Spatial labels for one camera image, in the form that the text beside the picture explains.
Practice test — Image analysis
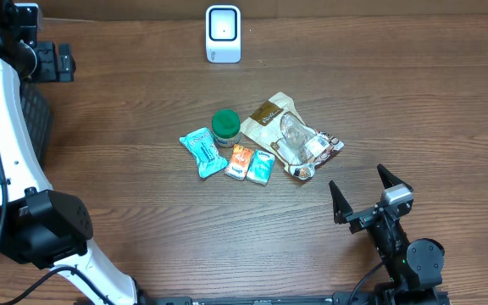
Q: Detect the orange tissue pack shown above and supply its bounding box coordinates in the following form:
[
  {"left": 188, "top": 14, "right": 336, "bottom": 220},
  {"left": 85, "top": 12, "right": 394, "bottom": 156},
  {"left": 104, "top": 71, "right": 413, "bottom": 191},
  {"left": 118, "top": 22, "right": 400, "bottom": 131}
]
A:
[{"left": 225, "top": 144, "right": 253, "bottom": 180}]

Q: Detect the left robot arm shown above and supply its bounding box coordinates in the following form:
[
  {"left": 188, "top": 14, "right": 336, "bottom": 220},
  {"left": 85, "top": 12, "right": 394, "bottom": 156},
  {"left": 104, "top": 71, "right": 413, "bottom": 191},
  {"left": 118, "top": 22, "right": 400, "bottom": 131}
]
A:
[{"left": 0, "top": 1, "right": 147, "bottom": 304}]

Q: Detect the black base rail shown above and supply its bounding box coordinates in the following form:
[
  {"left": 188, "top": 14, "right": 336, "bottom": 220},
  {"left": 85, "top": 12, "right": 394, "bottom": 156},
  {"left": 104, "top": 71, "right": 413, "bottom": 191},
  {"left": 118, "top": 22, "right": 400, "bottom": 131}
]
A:
[{"left": 150, "top": 290, "right": 452, "bottom": 305}]

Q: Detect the beige dried food pouch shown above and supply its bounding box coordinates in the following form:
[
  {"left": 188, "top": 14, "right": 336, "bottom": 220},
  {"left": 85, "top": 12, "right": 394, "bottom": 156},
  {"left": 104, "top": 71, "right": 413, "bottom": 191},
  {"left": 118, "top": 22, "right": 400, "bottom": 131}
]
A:
[{"left": 241, "top": 92, "right": 344, "bottom": 180}]

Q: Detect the white barcode scanner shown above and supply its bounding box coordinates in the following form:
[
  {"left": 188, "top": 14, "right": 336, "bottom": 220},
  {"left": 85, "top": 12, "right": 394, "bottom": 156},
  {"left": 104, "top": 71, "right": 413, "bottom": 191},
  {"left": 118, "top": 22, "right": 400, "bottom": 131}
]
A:
[{"left": 205, "top": 4, "right": 241, "bottom": 64}]

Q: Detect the grey plastic mesh basket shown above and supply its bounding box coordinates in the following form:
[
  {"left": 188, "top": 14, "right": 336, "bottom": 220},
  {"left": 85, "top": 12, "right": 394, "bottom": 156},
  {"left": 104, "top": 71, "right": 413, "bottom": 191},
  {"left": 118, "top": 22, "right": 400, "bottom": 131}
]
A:
[{"left": 20, "top": 83, "right": 53, "bottom": 168}]

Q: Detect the green lid jar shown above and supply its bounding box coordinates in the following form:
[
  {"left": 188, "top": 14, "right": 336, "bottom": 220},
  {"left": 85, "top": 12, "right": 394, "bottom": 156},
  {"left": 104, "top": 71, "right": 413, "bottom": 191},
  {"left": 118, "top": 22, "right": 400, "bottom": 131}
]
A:
[{"left": 211, "top": 108, "right": 241, "bottom": 147}]

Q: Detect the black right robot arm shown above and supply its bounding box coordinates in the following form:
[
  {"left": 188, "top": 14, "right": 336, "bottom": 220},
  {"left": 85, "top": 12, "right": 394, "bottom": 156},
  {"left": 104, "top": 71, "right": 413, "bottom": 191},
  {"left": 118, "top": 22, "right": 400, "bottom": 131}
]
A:
[{"left": 329, "top": 164, "right": 451, "bottom": 305}]

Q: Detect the teal tissue pack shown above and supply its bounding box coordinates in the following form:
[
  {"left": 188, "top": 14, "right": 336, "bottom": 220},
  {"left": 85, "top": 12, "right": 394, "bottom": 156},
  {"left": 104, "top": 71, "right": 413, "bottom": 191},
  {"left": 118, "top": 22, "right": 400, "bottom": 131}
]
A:
[{"left": 246, "top": 150, "right": 275, "bottom": 186}]

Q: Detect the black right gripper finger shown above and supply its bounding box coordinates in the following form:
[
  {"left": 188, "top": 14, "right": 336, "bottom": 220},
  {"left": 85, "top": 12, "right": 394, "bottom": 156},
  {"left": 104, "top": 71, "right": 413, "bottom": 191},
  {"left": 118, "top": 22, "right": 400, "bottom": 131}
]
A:
[
  {"left": 329, "top": 180, "right": 353, "bottom": 225},
  {"left": 377, "top": 164, "right": 413, "bottom": 191}
]

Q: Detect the teal snack wrapper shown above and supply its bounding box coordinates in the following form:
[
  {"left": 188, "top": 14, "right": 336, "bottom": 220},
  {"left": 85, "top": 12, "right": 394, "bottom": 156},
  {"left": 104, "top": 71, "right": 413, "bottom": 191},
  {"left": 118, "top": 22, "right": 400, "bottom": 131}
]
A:
[{"left": 180, "top": 127, "right": 228, "bottom": 179}]

